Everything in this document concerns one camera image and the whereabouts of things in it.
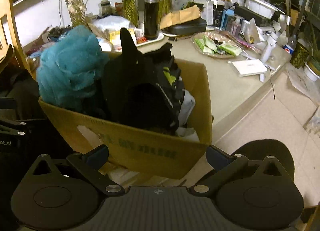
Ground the brown cardboard box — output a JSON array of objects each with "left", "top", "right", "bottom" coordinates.
[{"left": 39, "top": 59, "right": 213, "bottom": 179}]

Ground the white tray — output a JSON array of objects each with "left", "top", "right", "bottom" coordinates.
[{"left": 134, "top": 27, "right": 165, "bottom": 48}]

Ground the wooden chair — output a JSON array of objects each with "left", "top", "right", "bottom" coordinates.
[{"left": 1, "top": 0, "right": 34, "bottom": 78}]

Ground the black green fabric glove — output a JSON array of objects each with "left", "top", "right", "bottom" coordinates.
[{"left": 156, "top": 55, "right": 185, "bottom": 118}]

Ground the yellow medicine box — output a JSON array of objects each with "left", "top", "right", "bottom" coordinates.
[{"left": 109, "top": 28, "right": 137, "bottom": 46}]

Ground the black round fabric hat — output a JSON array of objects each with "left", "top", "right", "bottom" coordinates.
[{"left": 100, "top": 27, "right": 181, "bottom": 135}]

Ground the teal mesh bath sponge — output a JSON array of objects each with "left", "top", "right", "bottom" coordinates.
[{"left": 36, "top": 25, "right": 108, "bottom": 112}]

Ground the brown paper envelope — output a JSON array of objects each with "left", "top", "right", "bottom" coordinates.
[{"left": 160, "top": 5, "right": 201, "bottom": 29}]

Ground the black thermos bottle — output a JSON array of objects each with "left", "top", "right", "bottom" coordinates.
[{"left": 144, "top": 0, "right": 159, "bottom": 40}]

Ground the green wet wipes pack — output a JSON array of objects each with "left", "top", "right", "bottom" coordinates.
[{"left": 219, "top": 42, "right": 242, "bottom": 56}]

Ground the white flat box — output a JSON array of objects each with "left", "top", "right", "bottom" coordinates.
[{"left": 231, "top": 59, "right": 267, "bottom": 77}]

